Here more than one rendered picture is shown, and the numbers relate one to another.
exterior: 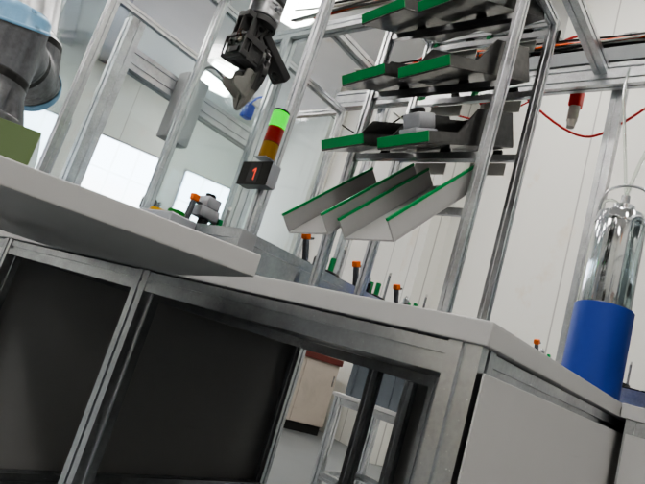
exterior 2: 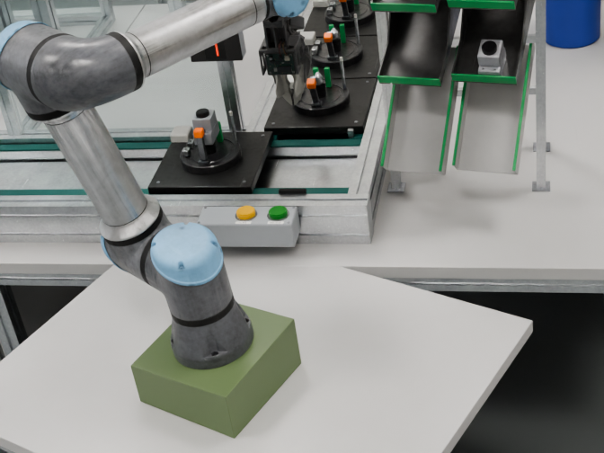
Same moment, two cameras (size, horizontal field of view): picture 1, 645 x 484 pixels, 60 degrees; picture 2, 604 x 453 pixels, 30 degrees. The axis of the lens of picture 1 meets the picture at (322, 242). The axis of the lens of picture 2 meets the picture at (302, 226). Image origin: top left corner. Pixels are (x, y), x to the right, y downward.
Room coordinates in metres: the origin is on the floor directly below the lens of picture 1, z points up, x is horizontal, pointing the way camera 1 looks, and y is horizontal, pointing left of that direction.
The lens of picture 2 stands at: (-0.59, 1.16, 2.26)
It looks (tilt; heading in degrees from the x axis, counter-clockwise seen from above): 34 degrees down; 333
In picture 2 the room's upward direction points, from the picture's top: 9 degrees counter-clockwise
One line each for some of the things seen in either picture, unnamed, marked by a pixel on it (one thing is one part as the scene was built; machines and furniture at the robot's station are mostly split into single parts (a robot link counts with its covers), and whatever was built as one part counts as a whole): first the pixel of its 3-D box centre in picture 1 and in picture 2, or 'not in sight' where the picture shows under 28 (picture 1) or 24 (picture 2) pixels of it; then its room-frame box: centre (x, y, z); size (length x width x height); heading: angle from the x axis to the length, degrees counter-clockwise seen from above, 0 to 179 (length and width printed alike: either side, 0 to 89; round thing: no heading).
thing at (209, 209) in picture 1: (209, 207); (206, 122); (1.49, 0.32, 1.06); 0.08 x 0.04 x 0.07; 138
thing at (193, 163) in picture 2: not in sight; (210, 155); (1.49, 0.32, 0.98); 0.14 x 0.14 x 0.02
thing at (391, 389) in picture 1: (411, 393); not in sight; (3.28, -0.74, 0.73); 0.62 x 0.42 x 0.23; 48
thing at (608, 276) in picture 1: (616, 245); not in sight; (1.54, -0.82, 1.32); 0.14 x 0.14 x 0.38
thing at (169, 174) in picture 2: not in sight; (212, 162); (1.49, 0.32, 0.96); 0.24 x 0.24 x 0.02; 48
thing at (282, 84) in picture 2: (232, 87); (280, 88); (1.15, 0.29, 1.26); 0.06 x 0.03 x 0.09; 138
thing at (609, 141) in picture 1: (596, 205); not in sight; (1.86, -0.89, 1.56); 0.04 x 0.04 x 1.39; 48
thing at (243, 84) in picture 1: (242, 86); (297, 87); (1.13, 0.27, 1.26); 0.06 x 0.03 x 0.09; 138
